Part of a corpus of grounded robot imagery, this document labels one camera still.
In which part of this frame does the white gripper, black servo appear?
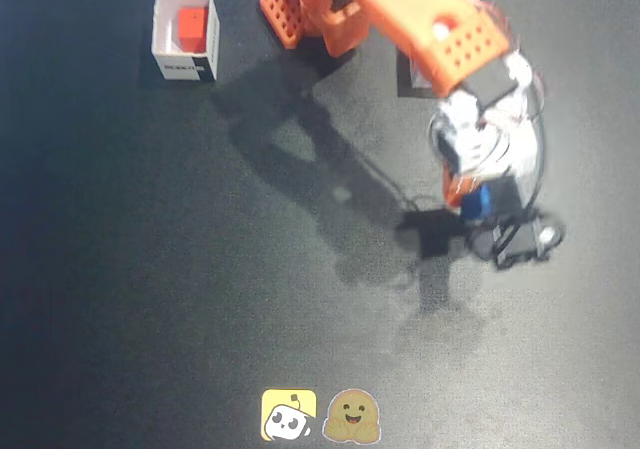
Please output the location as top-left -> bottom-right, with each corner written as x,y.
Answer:
428,85 -> 547,221

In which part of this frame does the blue cube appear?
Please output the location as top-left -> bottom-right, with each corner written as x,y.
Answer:
459,182 -> 494,223

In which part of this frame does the red cube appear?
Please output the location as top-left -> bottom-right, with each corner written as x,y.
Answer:
177,7 -> 210,53

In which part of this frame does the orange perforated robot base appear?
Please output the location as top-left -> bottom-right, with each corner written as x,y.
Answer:
258,0 -> 307,49

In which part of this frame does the white cardboard box, black label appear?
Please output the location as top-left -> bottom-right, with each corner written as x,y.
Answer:
151,0 -> 221,82
396,48 -> 442,98

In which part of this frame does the hugging face emoji sticker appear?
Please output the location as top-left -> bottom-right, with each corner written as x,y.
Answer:
322,387 -> 382,443

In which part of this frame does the yellow robot face sticker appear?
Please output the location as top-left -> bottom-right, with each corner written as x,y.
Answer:
260,388 -> 318,442

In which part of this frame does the black camera cable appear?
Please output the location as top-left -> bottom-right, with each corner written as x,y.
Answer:
497,93 -> 548,255

